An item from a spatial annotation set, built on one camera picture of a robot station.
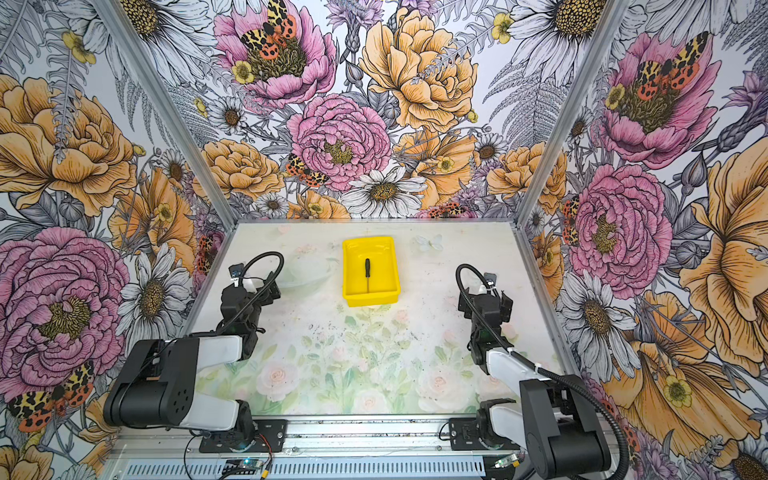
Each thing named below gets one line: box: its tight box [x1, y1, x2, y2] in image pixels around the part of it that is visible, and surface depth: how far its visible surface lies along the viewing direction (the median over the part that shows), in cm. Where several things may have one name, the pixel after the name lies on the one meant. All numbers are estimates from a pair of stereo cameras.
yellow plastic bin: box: [342, 237, 401, 307], surface depth 106 cm
